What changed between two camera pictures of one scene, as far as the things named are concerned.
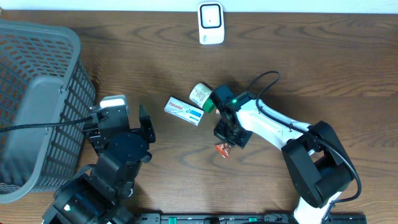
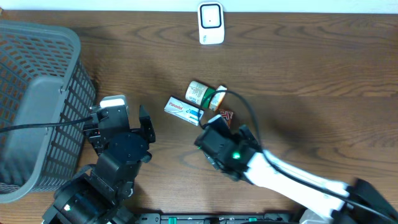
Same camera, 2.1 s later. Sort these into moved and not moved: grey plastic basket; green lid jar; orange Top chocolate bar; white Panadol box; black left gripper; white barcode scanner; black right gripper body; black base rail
Moved: orange Top chocolate bar; green lid jar; black right gripper body
Not moved: white Panadol box; white barcode scanner; grey plastic basket; black left gripper; black base rail
